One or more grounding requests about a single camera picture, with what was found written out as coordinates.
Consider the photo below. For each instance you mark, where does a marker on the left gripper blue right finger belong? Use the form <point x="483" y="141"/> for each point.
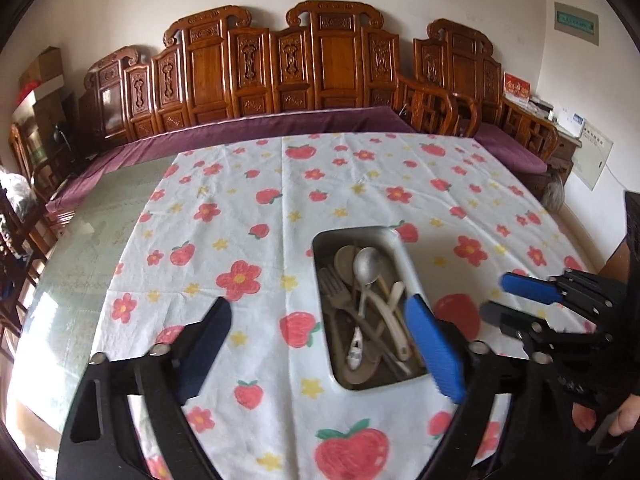
<point x="437" y="352"/>

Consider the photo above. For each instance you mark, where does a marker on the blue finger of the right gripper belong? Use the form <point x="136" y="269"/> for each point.
<point x="544" y="292"/>

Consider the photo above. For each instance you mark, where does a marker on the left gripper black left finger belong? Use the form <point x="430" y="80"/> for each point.
<point x="196" y="348"/>

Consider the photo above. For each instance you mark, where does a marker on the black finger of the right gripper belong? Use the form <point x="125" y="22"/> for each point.
<point x="511" y="322"/>

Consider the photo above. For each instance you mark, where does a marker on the small cartoon handle spoon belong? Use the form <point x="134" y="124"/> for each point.
<point x="355" y="351"/>

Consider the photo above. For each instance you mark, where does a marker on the white plastic ladle spoon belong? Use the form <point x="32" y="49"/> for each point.
<point x="401" y="344"/>

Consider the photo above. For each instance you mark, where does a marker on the stainless steel spoon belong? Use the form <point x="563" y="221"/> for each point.
<point x="366" y="269"/>

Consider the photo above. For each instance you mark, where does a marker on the stainless steel fork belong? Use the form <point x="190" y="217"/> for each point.
<point x="339" y="298"/>

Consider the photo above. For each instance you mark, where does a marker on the rectangular metal tray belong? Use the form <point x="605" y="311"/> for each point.
<point x="374" y="373"/>

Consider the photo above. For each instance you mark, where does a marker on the wooden side table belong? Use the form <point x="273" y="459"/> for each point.
<point x="561" y="160"/>

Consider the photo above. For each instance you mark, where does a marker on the purple armchair cushion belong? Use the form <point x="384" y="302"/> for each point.
<point x="508" y="151"/>

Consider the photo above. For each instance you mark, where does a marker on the glass coffee table top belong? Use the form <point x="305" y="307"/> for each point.
<point x="55" y="345"/>

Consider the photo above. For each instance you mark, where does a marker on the white telephone device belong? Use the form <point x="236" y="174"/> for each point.
<point x="570" y="123"/>

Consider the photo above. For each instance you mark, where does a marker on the dark wooden chair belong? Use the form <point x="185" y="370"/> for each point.
<point x="22" y="246"/>

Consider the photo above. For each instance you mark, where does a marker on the purple sofa cushion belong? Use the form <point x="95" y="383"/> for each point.
<point x="367" y="119"/>

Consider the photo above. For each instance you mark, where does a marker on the red desk calendar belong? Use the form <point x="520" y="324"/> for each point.
<point x="515" y="87"/>

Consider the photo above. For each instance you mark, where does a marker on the carved wooden armchair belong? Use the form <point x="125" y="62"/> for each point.
<point x="461" y="60"/>

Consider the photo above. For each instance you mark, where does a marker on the dark storage cabinet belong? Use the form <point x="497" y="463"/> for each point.
<point x="39" y="138"/>

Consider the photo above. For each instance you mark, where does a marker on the cardboard box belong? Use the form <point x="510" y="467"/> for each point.
<point x="43" y="68"/>

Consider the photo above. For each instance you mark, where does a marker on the carved wooden sofa bench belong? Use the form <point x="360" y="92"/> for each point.
<point x="216" y="65"/>

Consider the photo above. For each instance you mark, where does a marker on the white wall distribution box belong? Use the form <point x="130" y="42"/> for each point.
<point x="591" y="158"/>

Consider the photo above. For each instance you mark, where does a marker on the grey wall electrical panel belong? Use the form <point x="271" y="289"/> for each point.
<point x="576" y="22"/>

